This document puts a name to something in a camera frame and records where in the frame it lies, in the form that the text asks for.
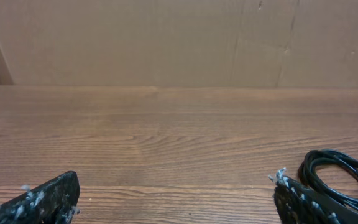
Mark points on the cardboard back panel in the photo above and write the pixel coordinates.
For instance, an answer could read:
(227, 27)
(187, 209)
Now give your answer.
(267, 43)

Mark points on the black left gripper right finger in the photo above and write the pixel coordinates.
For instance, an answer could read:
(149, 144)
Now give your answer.
(298, 204)

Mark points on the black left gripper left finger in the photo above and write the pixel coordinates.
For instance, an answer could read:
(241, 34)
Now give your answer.
(52, 202)

